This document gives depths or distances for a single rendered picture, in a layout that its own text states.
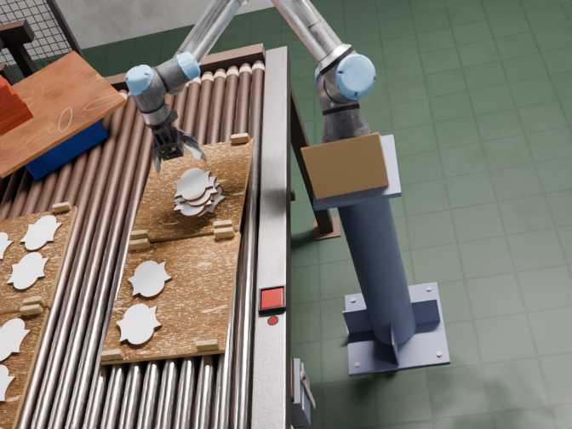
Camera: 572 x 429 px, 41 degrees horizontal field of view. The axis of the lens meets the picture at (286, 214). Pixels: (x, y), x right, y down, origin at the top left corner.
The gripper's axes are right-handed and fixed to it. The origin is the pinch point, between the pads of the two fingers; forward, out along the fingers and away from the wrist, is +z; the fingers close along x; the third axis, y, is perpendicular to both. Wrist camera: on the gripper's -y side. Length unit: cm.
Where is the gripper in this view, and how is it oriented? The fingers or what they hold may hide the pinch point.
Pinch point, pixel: (182, 165)
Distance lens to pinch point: 227.0
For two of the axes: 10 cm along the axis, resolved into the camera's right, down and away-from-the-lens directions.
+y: 0.8, 6.9, -7.2
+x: 9.6, -2.3, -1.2
